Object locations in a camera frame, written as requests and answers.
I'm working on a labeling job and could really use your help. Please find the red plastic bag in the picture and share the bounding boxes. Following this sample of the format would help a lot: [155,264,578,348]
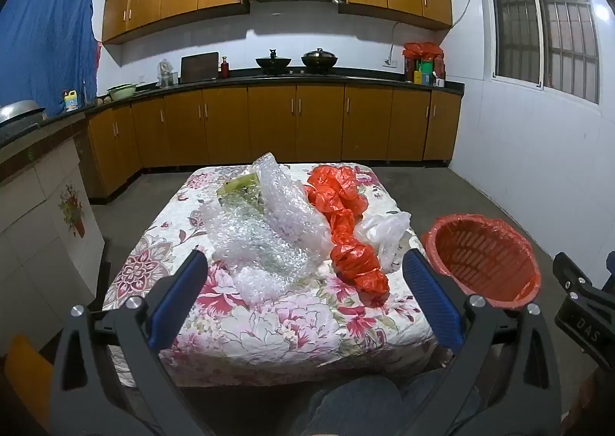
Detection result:
[305,166,370,245]
[329,212,391,307]

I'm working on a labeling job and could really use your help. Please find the green basin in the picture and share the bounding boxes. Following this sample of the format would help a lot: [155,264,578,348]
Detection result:
[106,83,138,102]

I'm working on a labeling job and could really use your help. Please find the white tiled counter base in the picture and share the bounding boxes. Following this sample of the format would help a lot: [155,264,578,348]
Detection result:
[0,128,107,369]

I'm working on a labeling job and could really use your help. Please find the floral tablecloth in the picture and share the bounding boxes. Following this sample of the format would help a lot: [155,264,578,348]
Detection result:
[102,162,440,389]

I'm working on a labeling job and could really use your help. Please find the green plastic wrapper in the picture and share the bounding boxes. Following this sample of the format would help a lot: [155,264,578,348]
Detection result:
[216,175,263,200]

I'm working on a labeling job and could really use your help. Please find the yellow stool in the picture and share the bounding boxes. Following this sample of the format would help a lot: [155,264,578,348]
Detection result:
[4,333,54,418]

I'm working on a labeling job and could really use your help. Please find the wooden cutting board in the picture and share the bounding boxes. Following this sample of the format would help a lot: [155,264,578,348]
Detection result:
[181,52,220,84]

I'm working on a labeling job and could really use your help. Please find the barred window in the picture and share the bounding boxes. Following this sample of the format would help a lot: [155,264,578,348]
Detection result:
[475,0,602,105]

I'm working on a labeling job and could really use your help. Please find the white window cable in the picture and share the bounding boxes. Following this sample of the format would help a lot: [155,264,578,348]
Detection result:
[450,0,482,29]

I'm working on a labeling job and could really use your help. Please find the wooden lower cabinets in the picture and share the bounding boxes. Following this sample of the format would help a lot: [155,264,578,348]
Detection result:
[86,83,463,200]

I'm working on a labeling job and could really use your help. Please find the black countertop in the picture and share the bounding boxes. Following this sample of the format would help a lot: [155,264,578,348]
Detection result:
[0,67,466,148]

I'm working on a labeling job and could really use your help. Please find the person's leg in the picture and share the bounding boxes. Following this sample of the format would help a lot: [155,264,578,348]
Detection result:
[303,376,481,436]

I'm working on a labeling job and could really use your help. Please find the blue hanging cloth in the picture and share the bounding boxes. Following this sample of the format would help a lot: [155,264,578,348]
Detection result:
[0,0,100,116]

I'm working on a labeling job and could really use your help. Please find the flower sticker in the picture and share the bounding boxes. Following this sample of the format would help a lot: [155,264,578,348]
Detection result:
[58,184,88,239]

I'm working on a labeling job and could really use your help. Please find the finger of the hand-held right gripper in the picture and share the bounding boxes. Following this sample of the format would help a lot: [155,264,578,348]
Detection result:
[552,251,595,296]

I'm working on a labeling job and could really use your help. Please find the black wok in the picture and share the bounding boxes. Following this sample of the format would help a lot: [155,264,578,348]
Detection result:
[255,48,293,76]

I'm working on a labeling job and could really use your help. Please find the white plastic bag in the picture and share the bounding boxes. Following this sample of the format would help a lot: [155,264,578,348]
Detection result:
[354,211,413,272]

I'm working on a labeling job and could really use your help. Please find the black pot with lid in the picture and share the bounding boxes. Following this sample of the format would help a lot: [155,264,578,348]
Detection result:
[301,48,339,72]

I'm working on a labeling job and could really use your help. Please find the clear bubble wrap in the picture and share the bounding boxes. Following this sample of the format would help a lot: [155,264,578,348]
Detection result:
[198,198,315,308]
[251,152,333,268]

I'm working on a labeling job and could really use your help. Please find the clear plastic bag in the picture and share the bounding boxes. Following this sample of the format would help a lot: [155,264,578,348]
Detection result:
[157,58,180,89]

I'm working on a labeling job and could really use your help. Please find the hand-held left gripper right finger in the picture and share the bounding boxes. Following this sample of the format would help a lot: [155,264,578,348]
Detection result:
[402,248,563,436]

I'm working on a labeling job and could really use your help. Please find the orange plastic basket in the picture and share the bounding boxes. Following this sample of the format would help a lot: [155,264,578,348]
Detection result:
[422,213,543,311]

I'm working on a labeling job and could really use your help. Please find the metal basin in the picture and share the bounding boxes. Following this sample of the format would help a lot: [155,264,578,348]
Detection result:
[0,100,47,126]

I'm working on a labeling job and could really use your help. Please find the white power cable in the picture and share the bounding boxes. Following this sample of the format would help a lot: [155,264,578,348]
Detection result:
[386,21,410,63]

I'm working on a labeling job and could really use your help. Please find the red bag on containers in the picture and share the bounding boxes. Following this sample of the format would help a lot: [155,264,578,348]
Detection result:
[402,42,445,64]

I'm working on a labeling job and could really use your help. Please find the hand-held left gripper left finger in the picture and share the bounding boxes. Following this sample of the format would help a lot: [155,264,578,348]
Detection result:
[48,248,212,436]

